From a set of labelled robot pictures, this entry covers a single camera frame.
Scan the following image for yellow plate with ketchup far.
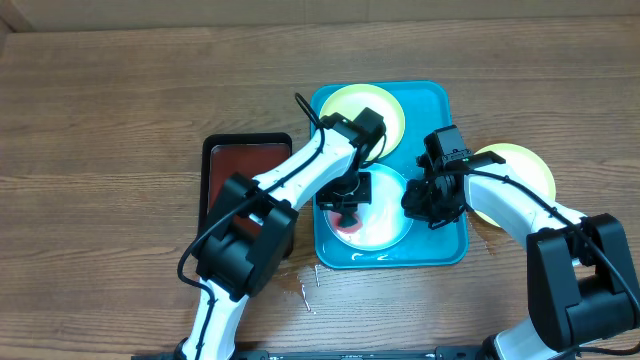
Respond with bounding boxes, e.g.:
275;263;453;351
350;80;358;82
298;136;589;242
320;84;406;161

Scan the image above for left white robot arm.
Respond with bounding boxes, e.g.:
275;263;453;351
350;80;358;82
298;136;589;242
173;108;386;359

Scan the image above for black tray with red water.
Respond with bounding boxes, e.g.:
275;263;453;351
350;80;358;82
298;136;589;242
198;132;292;232

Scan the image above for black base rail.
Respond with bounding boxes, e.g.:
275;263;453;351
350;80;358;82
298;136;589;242
132;342;486;360

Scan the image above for teal plastic tray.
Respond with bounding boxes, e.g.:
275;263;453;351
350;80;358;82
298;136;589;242
311;80;470;269

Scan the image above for orange and green sponge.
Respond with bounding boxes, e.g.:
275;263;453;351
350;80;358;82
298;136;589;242
329;212;363;234

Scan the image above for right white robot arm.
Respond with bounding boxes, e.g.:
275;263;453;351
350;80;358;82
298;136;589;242
401;152;639;359

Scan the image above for light blue plate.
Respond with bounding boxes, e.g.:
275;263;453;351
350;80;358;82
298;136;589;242
324;164;413;251

